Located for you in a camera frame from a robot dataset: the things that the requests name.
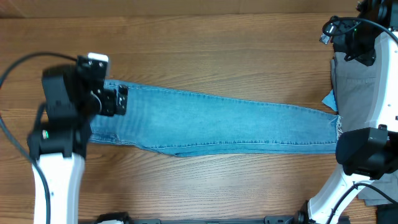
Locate light blue cloth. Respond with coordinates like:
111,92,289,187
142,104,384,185
322,90,338,112

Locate grey shorts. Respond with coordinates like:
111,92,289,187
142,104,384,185
330,52,397,206

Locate black garment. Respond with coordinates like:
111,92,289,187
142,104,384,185
377,204,398,224

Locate light blue denim jeans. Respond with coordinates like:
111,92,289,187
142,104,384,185
90,83,342,157

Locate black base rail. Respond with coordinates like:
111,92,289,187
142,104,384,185
78,213,315,224

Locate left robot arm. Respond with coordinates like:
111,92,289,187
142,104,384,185
27,53,128,223

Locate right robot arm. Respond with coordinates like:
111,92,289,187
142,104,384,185
264,0,397,223

